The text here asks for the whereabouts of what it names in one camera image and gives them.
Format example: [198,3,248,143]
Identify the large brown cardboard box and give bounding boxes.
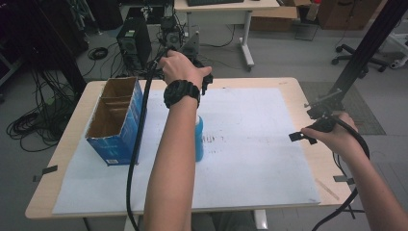
[317,0,383,31]

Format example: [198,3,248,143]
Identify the white table leg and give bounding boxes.
[253,209,269,231]

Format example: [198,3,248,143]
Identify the small black electronic device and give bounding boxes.
[159,16,185,50]

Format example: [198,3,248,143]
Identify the black tape strip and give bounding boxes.
[332,174,356,186]
[32,165,59,183]

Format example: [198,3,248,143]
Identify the black metal stand post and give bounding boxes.
[329,0,408,99]

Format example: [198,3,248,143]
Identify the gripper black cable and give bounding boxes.
[125,47,169,231]
[311,115,371,231]

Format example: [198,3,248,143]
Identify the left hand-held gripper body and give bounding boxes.
[179,31,214,75]

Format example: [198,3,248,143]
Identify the black coiled cable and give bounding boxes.
[87,46,110,62]

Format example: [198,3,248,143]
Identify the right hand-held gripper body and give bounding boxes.
[303,90,344,133]

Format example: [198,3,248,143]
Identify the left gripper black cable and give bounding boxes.
[125,47,169,231]

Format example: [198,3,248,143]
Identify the dark metal frame post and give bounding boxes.
[30,0,89,99]

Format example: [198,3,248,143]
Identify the black office chair base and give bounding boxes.
[331,43,390,73]

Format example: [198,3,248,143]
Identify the person's left hand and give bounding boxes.
[158,49,213,92]

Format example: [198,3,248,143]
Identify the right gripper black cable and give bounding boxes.
[311,115,371,231]

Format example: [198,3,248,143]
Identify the grey floor mat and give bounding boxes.
[299,80,387,136]

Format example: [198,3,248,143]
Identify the beige tape strip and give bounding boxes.
[315,178,341,201]

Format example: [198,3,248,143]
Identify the blue bottle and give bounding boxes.
[194,115,205,163]

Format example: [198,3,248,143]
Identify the person's legs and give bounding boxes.
[191,211,258,231]

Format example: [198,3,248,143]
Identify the flat brown cardboard box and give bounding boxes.
[249,5,299,33]

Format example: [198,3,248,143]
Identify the black wristwatch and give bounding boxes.
[163,79,202,110]

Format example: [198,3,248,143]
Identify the black floor cable bundle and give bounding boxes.
[5,68,80,153]

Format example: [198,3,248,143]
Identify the black keyboard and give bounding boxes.
[187,0,245,7]

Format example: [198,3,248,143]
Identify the white desk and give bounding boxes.
[173,0,281,71]

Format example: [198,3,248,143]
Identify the blue cardboard box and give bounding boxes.
[85,76,148,167]

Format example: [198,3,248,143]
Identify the black computer tower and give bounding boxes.
[115,15,153,71]

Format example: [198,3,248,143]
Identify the person's right hand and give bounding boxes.
[300,111,362,159]

